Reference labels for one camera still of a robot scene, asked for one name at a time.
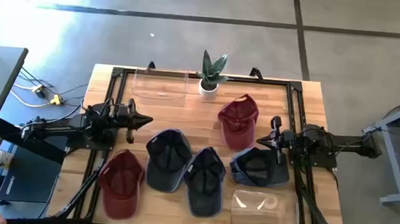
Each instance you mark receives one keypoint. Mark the snake plant in white pot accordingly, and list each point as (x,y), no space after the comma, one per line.
(208,91)

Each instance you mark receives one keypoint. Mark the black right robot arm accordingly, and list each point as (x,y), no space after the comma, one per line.
(346,143)

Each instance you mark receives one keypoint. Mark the faded blue baseball cap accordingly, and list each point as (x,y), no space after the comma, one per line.
(257,169)

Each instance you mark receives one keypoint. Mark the yellow power plug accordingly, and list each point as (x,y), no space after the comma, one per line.
(39,90)
(57,99)

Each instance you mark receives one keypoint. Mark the black aluminium table frame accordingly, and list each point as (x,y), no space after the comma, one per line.
(276,82)

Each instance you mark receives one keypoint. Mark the black desk leg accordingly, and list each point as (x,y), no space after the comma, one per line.
(42,150)

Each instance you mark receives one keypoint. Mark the blue denim baseball cap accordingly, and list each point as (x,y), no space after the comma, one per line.
(168,162)

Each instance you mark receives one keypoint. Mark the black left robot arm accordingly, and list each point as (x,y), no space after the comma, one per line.
(61,123)

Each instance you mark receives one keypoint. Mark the navy cap with white label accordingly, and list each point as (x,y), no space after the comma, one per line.
(203,186)

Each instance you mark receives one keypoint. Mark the white paper cup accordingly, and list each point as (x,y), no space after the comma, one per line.
(2,159)

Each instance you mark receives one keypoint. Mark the maroon baseball cap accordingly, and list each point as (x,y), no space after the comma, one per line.
(120,187)
(238,125)

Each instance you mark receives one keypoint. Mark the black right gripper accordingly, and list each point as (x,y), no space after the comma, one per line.
(284,141)

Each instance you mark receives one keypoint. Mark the clear plastic bin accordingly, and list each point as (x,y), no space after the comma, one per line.
(159,84)
(267,215)

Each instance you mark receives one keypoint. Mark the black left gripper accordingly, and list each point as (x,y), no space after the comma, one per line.
(123,117)

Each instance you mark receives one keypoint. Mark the black Husky tool cabinet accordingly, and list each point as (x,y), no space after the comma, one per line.
(29,185)

